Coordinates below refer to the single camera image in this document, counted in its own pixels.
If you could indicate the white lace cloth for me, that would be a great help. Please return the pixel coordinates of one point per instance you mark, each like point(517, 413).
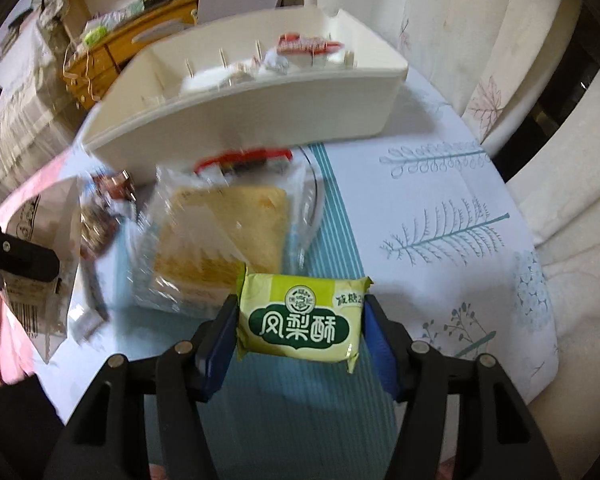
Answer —
point(25, 110)

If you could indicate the clear bread packet red seal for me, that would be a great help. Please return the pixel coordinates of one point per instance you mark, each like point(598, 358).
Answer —
point(220, 230)

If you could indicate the red apple snack packet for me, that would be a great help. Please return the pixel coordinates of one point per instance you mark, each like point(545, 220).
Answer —
point(307, 47)

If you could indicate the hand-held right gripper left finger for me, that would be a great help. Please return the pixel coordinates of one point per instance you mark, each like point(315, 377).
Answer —
point(220, 342)

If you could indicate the dark window frame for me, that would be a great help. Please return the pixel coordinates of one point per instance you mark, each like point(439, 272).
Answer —
point(570, 75)

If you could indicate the person's black clothing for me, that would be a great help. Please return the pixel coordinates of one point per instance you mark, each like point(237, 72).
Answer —
point(15, 430)

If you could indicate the clear nut brittle packet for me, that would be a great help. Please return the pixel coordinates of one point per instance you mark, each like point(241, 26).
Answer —
point(102, 225)

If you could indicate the blue striped table mat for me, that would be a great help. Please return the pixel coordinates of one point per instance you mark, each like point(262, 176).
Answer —
point(290, 410)

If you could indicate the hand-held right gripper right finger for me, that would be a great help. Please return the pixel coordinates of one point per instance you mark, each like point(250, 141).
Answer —
point(380, 347)

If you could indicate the beige paper snack packet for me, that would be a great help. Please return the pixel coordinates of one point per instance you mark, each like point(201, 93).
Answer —
point(35, 210)

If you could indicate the green pastry packet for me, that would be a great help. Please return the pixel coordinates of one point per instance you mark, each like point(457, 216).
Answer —
point(300, 320)

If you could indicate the white floral curtain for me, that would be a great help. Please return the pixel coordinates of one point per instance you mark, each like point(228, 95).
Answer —
point(430, 20)

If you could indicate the white plastic storage bin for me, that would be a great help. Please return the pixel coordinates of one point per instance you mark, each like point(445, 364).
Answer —
point(280, 110)

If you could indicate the wooden desk with drawers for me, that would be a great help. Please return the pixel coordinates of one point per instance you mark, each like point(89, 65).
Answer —
point(130, 30)

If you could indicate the green tissue pack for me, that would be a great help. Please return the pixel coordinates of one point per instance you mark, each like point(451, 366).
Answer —
point(94, 35)

